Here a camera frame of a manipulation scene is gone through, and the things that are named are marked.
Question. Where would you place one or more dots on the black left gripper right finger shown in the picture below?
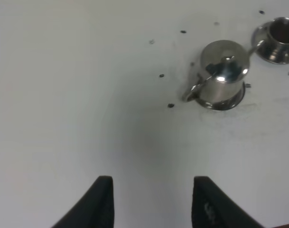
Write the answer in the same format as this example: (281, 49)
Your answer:
(212, 208)

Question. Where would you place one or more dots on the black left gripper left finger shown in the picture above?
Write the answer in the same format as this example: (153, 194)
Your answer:
(94, 210)

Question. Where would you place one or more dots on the stainless steel teapot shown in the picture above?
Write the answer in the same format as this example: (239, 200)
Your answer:
(223, 65)

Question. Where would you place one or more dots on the left steel cup saucer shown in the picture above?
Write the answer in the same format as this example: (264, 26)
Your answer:
(267, 47)

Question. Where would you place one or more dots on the left steel teacup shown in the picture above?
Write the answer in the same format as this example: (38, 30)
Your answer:
(279, 30)

